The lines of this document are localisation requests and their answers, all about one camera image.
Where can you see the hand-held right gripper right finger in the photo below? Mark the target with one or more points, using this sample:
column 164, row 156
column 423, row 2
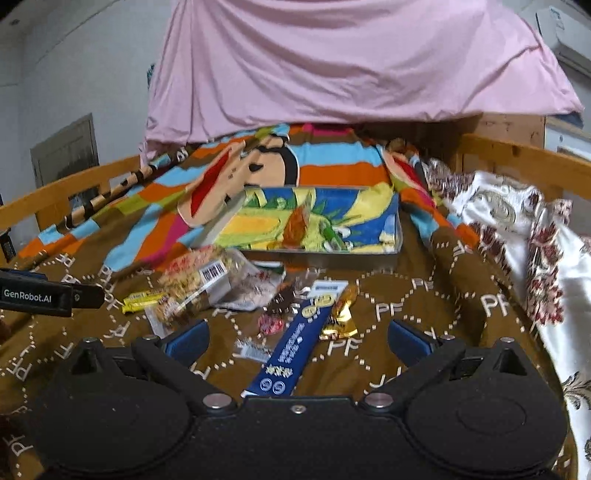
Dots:
column 408, row 341

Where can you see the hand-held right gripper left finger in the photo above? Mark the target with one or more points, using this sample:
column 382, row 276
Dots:
column 187, row 344

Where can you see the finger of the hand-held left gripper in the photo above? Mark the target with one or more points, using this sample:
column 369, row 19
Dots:
column 87, row 296

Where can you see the yellow snack packet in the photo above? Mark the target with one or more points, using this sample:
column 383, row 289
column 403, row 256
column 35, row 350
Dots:
column 143, row 300

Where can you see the gold snack packet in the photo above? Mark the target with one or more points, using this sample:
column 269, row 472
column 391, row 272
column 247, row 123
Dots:
column 344, row 314

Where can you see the clear nut bar packet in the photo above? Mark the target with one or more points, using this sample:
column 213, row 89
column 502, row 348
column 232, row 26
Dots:
column 194, row 272

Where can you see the red candy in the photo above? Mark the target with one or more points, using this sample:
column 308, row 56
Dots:
column 272, row 324

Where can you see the dark chocolate snack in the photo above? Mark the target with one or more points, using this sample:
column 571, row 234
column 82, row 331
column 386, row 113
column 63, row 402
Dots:
column 280, row 300

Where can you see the long blue snack packet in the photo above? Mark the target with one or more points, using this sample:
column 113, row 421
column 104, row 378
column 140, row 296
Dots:
column 295, row 337

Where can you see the clear tray with colourful drawing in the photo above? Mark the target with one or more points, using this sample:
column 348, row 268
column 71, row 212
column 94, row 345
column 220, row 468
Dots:
column 272, row 228

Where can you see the small silver wrapper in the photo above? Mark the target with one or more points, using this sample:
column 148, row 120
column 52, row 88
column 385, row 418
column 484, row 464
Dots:
column 251, row 350

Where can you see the clear bag with red print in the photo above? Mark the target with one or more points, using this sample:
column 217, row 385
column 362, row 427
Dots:
column 251, row 286

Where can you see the striped bamboo stick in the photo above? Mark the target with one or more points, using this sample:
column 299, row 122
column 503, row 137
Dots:
column 115, row 189

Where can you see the orange wrapped snack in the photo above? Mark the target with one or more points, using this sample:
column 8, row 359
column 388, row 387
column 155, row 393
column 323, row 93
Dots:
column 295, row 228

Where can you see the white floral quilt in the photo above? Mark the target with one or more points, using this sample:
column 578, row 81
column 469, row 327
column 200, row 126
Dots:
column 503, row 203

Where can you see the cartoon printed striped blanket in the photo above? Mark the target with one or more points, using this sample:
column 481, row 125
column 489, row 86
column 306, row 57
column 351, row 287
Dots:
column 332, row 157

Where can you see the pink cloth sheet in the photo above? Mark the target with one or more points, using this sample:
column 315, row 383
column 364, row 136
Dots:
column 346, row 60

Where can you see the white air conditioner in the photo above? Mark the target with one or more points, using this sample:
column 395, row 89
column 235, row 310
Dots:
column 568, row 32

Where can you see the grey wall panel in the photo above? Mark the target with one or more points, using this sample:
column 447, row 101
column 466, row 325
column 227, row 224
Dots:
column 64, row 147

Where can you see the wooden bed frame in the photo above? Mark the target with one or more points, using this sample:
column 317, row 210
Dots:
column 508, row 152

